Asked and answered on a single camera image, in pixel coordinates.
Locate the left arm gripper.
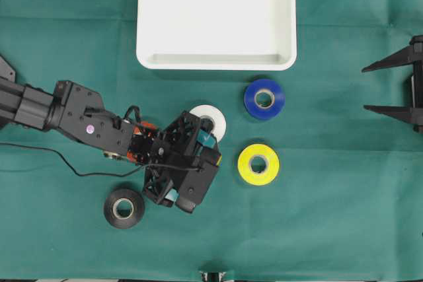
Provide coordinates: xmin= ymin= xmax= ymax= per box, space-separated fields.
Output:
xmin=130 ymin=110 xmax=217 ymax=207

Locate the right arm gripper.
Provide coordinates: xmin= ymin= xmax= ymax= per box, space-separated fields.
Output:
xmin=362 ymin=35 xmax=422 ymax=133

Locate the red tape roll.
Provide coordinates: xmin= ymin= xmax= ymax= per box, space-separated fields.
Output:
xmin=126 ymin=122 xmax=158 ymax=165

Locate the blue tape roll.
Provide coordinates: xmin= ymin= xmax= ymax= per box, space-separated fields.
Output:
xmin=244 ymin=79 xmax=286 ymax=121

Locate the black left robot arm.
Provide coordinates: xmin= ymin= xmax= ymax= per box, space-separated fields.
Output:
xmin=1 ymin=78 xmax=221 ymax=213

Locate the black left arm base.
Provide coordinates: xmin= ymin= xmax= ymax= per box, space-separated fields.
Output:
xmin=0 ymin=56 xmax=16 ymax=82

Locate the white tape roll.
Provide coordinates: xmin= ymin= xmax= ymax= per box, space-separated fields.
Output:
xmin=190 ymin=104 xmax=227 ymax=143

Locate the yellow tape roll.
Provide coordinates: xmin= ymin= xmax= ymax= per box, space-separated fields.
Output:
xmin=237 ymin=144 xmax=280 ymax=186

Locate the black tape roll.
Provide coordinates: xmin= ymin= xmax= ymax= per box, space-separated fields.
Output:
xmin=103 ymin=189 xmax=145 ymax=229

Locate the white plastic tray case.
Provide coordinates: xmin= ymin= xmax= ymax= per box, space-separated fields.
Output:
xmin=136 ymin=0 xmax=297 ymax=71

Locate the green table cloth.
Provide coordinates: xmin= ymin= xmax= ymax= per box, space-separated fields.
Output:
xmin=1 ymin=0 xmax=422 ymax=281

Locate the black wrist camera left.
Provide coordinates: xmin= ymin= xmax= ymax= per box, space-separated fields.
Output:
xmin=174 ymin=145 xmax=221 ymax=213

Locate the black white front mount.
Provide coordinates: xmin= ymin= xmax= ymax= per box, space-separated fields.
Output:
xmin=200 ymin=271 xmax=226 ymax=282

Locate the thin black cable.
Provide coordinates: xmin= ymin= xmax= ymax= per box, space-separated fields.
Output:
xmin=0 ymin=105 xmax=202 ymax=178

